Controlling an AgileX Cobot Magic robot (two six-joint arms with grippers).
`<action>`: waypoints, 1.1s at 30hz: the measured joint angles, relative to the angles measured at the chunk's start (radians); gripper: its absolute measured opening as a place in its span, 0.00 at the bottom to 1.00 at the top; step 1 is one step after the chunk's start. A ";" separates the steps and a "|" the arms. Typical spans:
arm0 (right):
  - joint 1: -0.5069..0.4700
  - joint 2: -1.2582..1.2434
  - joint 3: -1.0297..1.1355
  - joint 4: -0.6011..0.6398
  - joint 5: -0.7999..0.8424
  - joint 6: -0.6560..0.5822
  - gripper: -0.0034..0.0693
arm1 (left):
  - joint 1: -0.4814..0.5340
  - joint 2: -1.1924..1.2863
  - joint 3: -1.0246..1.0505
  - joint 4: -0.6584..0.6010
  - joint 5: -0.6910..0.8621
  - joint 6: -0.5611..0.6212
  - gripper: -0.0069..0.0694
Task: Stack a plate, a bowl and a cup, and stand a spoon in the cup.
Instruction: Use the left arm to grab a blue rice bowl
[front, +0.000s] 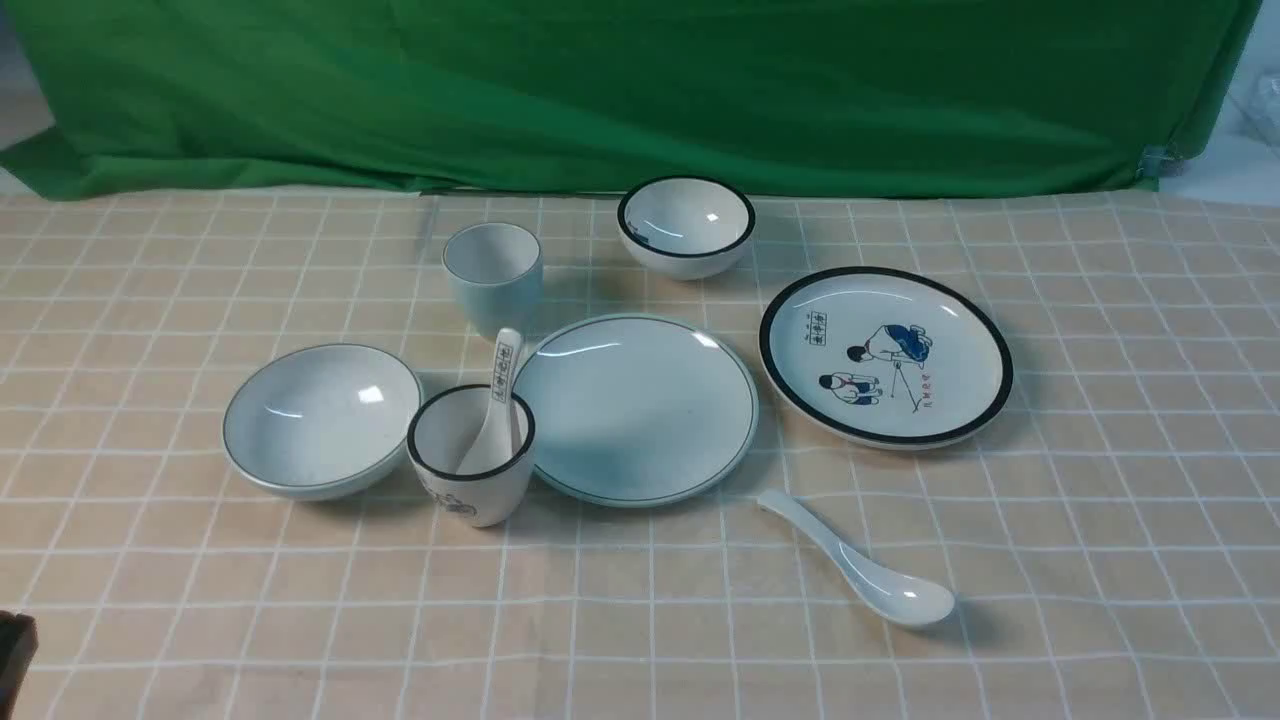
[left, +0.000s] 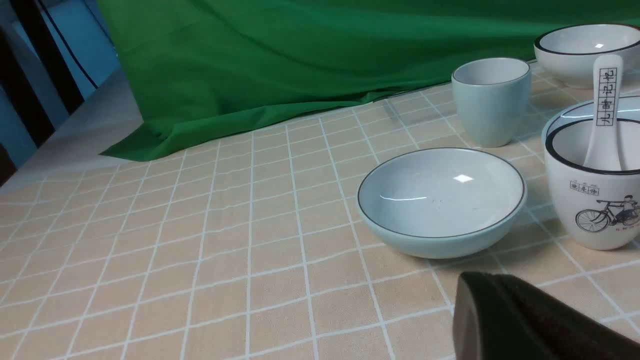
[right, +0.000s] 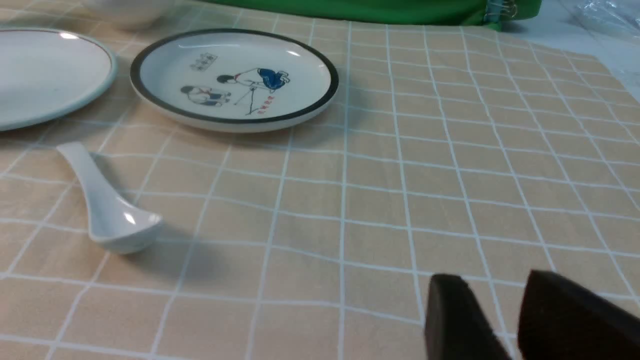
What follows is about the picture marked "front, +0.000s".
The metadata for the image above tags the white patterned spoon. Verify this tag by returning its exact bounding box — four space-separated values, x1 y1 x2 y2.
457 327 524 477

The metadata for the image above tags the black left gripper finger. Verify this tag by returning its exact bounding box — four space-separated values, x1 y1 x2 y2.
0 612 38 708

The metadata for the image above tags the metal clamp on backdrop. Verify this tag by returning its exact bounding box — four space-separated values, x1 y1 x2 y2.
1135 145 1185 181

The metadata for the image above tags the plain white ceramic spoon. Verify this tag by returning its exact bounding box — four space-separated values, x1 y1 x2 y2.
756 489 957 628

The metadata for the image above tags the light blue plate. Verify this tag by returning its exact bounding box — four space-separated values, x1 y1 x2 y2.
515 313 762 509

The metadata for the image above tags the black-rimmed illustrated plate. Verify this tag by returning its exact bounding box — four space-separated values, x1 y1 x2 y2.
758 266 1014 451

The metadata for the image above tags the small black-rimmed white bowl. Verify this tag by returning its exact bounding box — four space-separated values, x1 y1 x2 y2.
616 176 756 281

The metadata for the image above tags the beige checkered tablecloth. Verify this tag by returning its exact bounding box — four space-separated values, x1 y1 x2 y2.
1 192 1279 719

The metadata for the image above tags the green backdrop cloth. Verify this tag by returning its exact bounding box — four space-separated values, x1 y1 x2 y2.
3 1 1260 201

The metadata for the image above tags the large light blue bowl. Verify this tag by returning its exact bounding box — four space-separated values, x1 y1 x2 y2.
221 343 426 502

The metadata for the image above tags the black-rimmed white cup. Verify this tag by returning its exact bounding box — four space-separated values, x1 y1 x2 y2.
406 384 538 527

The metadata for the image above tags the light blue ceramic cup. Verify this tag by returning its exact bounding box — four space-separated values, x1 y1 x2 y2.
442 222 543 340

